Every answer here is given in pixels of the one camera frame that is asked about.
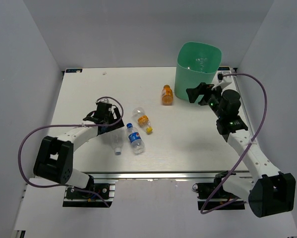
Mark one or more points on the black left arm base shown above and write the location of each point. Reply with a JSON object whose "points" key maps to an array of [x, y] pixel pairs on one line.
{"points": [[77, 199]]}

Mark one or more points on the green plastic bin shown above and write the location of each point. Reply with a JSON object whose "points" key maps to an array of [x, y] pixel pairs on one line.
{"points": [[196, 63]]}

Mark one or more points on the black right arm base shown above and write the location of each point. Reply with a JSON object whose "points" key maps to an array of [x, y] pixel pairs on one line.
{"points": [[204, 189]]}

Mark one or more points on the clear bottle yellow cap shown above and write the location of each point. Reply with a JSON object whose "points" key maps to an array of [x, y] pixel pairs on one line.
{"points": [[142, 120]]}

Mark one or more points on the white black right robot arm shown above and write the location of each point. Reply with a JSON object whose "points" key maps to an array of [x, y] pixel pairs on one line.
{"points": [[271, 191]]}

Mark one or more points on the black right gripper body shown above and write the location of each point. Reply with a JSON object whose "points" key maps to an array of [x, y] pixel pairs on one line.
{"points": [[211, 97]]}

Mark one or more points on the clear Aquafina bottle blue label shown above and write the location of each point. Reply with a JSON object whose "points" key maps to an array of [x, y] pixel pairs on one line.
{"points": [[117, 142]]}

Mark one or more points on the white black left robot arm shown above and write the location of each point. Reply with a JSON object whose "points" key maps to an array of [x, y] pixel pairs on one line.
{"points": [[55, 156]]}

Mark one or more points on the clear Pepsi bottle blue cap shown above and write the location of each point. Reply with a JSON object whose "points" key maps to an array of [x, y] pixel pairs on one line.
{"points": [[135, 139]]}

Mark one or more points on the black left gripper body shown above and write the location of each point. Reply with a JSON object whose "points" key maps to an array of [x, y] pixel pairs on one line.
{"points": [[110, 119]]}

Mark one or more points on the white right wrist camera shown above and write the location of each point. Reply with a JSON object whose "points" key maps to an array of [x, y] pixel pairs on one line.
{"points": [[224, 79]]}

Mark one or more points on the orange juice bottle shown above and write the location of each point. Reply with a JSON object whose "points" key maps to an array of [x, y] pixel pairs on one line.
{"points": [[167, 95]]}

